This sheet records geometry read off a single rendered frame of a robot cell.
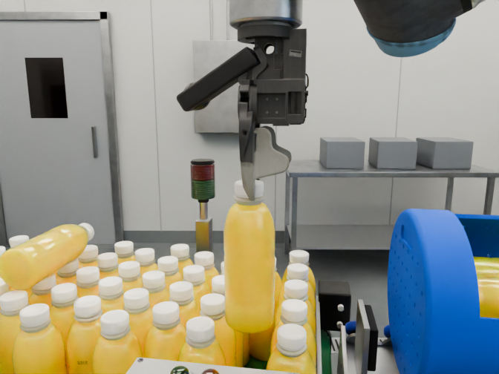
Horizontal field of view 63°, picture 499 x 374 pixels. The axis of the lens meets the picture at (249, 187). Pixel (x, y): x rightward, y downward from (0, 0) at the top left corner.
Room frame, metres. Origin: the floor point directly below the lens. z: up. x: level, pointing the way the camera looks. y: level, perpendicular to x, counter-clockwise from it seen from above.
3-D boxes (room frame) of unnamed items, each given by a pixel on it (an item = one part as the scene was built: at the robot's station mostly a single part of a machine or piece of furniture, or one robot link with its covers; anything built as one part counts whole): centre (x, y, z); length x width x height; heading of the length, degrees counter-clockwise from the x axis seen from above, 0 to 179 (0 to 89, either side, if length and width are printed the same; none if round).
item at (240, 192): (0.53, 0.00, 1.29); 0.04 x 0.04 x 0.02
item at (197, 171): (1.05, 0.12, 1.23); 0.06 x 0.06 x 0.04
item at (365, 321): (0.63, -0.20, 0.99); 0.10 x 0.02 x 0.12; 171
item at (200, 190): (1.05, 0.12, 1.18); 0.06 x 0.06 x 0.05
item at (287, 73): (0.53, -0.03, 1.43); 0.09 x 0.08 x 0.12; 81
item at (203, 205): (1.05, 0.12, 1.18); 0.06 x 0.06 x 0.16
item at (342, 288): (0.84, -0.19, 0.95); 0.10 x 0.07 x 0.10; 171
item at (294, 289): (0.63, -0.08, 1.09); 0.04 x 0.04 x 0.02
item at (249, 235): (0.53, 0.00, 1.19); 0.07 x 0.07 x 0.19
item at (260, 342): (0.75, -0.03, 0.99); 0.07 x 0.07 x 0.19
